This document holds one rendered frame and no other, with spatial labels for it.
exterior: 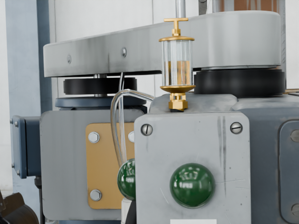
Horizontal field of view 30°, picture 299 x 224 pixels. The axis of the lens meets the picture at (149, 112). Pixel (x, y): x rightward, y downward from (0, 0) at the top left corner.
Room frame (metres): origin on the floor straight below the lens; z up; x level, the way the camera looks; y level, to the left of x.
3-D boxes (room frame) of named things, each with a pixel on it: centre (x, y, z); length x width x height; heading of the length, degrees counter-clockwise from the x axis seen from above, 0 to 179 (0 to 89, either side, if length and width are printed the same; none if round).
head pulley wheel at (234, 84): (0.56, -0.09, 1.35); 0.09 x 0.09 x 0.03
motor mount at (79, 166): (0.82, 0.02, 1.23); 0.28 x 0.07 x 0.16; 84
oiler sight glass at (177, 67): (0.44, -0.02, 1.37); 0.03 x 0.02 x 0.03; 84
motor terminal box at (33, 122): (0.88, 0.18, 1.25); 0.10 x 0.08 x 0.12; 19
